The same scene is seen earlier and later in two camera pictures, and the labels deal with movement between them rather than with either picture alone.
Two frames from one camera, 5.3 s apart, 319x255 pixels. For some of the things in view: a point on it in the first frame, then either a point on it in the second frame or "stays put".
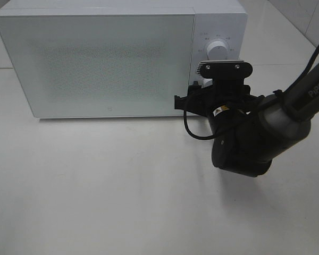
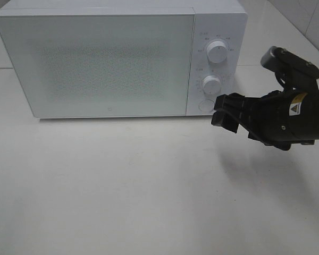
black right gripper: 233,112 to 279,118
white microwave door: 100,65 stays put
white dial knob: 217,50 stays put
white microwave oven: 92,58 stays put
